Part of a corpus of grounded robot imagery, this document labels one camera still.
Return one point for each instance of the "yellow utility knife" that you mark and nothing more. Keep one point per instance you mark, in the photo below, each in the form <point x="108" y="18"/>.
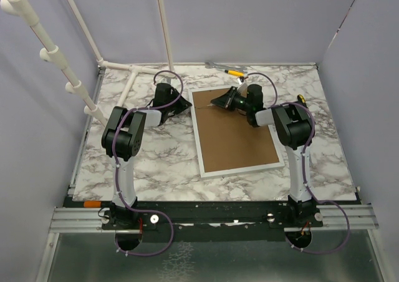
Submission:
<point x="235" y="73"/>

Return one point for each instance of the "black yellow screwdriver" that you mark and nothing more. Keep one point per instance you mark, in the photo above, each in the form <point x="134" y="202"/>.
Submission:
<point x="301" y="99"/>

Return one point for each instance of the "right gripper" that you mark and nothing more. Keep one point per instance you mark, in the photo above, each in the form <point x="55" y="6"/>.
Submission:
<point x="224" y="100"/>

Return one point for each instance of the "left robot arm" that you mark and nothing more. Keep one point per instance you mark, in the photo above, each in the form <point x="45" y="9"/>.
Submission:
<point x="122" y="137"/>

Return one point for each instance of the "silver wrench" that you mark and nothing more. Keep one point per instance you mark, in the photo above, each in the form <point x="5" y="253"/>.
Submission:
<point x="212" y="65"/>

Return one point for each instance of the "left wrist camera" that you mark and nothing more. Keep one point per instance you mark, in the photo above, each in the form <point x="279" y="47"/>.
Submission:
<point x="166" y="80"/>

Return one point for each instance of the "white picture frame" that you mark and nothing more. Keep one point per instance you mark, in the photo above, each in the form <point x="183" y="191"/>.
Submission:
<point x="226" y="144"/>

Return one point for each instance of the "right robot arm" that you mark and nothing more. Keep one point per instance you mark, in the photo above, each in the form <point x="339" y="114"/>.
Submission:
<point x="295" y="127"/>

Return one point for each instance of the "white PVC pipe rack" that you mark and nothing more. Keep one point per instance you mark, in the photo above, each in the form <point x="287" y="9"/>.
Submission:
<point x="33" y="98"/>

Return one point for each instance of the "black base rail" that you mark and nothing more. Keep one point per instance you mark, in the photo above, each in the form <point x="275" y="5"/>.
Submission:
<point x="159" y="222"/>

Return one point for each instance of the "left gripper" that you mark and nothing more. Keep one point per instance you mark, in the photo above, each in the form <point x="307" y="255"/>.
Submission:
<point x="183" y="105"/>

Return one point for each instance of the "aluminium extrusion rail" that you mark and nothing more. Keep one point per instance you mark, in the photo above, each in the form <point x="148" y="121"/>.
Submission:
<point x="76" y="220"/>

